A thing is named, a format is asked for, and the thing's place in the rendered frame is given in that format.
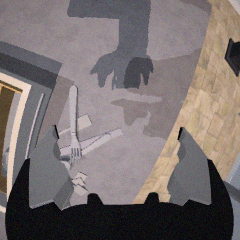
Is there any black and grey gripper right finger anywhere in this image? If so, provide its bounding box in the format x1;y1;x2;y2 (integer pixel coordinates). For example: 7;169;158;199
167;127;234;240

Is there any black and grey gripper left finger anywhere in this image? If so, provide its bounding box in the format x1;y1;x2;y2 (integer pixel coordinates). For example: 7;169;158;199
5;125;74;240

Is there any grey fork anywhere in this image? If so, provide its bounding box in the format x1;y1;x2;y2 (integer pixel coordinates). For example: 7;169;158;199
69;85;81;164

